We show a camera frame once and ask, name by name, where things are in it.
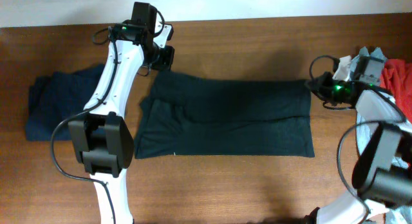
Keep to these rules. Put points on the folded navy blue garment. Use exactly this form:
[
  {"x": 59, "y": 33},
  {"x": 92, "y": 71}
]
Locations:
[{"x": 54, "y": 98}]

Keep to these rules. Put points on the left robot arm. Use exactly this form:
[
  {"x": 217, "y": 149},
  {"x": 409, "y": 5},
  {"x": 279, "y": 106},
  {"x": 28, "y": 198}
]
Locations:
[{"x": 101, "y": 140}]

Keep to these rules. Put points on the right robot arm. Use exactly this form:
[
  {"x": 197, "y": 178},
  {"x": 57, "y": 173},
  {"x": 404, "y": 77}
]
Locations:
[{"x": 381, "y": 178}]

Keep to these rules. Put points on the dark green t-shirt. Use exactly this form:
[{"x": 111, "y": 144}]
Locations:
[{"x": 186, "y": 115}]

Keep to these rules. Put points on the light blue-grey garment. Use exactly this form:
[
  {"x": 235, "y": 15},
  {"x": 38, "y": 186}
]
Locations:
[{"x": 402, "y": 214}]

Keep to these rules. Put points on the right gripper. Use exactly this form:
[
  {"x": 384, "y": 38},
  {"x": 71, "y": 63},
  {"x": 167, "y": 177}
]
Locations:
[{"x": 321, "y": 83}]

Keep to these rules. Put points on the red garment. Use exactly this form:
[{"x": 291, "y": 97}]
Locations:
[{"x": 396, "y": 77}]

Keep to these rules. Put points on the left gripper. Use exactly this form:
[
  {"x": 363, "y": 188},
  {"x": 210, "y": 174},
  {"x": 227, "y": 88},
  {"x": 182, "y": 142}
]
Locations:
[{"x": 167, "y": 60}]

